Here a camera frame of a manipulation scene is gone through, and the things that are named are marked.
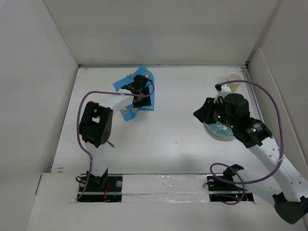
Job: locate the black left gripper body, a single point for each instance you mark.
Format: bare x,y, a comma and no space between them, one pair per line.
142,91

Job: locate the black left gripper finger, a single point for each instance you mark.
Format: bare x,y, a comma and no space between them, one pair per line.
137,102
146,101

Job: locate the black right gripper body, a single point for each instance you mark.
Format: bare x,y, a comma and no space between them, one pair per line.
216,113

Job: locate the blue space-print cloth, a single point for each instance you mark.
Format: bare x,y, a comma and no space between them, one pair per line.
129,112

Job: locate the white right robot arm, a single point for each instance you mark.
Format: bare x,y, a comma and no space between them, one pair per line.
290,197

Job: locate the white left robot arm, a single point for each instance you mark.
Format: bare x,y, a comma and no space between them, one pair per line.
94,125

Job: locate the red and teal plate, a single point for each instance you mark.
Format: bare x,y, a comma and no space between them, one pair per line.
221,131

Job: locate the pale yellow mug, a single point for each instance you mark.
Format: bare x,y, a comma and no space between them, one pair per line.
235,85

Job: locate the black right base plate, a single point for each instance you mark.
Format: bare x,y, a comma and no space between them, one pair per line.
226,193

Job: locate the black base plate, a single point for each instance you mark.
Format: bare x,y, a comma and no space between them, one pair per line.
226,193
110,191

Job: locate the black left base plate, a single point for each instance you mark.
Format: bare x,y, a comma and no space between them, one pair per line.
110,191

